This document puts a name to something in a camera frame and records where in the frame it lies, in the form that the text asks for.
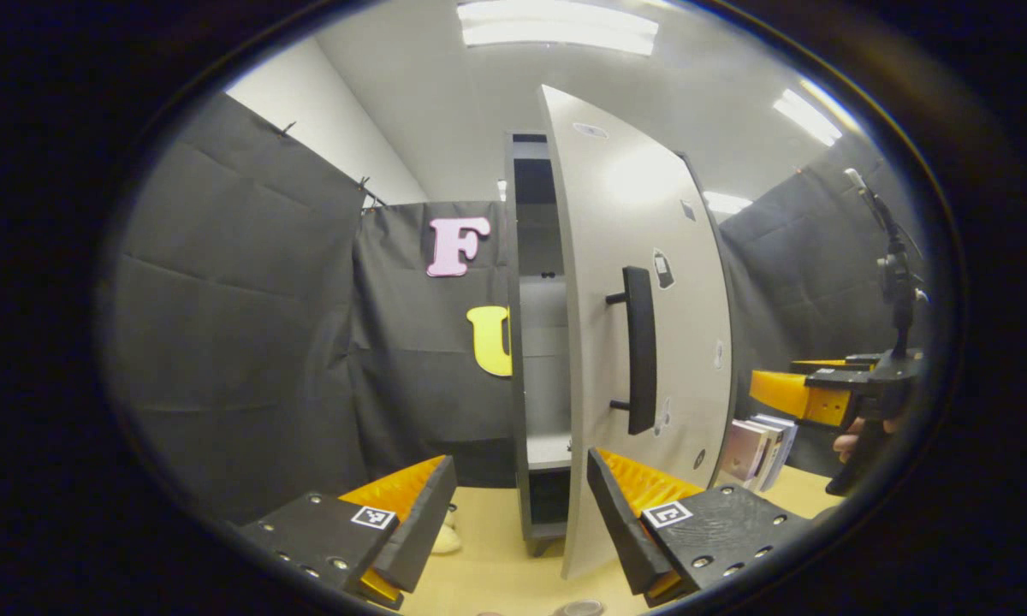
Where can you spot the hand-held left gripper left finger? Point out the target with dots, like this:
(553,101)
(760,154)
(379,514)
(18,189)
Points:
(424,526)

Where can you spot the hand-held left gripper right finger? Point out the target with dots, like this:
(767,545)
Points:
(620,530)

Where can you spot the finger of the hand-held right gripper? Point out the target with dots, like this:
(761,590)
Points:
(787,393)
(822,366)

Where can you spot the clear plastic bottle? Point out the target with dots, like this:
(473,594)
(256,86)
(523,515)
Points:
(578,609)

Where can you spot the dark grey cabinet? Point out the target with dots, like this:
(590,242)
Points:
(513,385)

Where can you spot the beige cabinet door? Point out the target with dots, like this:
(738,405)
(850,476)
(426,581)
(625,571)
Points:
(599,214)

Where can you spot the light cabinet shelf board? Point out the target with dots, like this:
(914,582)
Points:
(549,452)

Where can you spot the cream plush toy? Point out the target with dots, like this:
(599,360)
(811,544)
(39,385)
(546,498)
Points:
(447,539)

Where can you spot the black backdrop cloth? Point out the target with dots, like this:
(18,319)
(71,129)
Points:
(240,342)

